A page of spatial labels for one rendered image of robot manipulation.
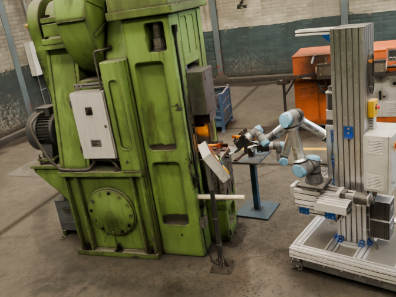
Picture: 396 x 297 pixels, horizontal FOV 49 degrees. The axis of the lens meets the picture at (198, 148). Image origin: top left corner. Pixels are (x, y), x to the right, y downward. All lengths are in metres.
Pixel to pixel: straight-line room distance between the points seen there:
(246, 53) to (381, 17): 3.33
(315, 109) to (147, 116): 4.09
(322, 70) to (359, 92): 3.71
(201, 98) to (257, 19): 7.78
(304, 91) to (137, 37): 4.18
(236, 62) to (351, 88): 8.58
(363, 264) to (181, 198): 1.70
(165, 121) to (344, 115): 1.53
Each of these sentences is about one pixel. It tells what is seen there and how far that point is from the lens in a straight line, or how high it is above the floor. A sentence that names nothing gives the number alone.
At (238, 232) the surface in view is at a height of 0.00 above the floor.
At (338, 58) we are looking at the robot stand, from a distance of 3.52.
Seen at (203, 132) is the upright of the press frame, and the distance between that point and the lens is 4.55.
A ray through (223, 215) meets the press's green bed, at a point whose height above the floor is 0.30.
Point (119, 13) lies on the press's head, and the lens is 3.84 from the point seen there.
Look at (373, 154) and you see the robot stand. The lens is 3.60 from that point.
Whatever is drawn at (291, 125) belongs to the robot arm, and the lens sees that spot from 3.48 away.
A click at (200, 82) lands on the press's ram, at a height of 1.67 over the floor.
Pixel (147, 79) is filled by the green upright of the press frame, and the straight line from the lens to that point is 3.93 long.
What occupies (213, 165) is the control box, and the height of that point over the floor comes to 1.09.
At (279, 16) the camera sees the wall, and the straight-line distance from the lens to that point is 11.52.
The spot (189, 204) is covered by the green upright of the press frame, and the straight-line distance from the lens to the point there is 4.15.
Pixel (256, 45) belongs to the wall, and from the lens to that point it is 11.74.
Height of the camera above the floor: 2.41
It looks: 19 degrees down
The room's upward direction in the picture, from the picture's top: 9 degrees counter-clockwise
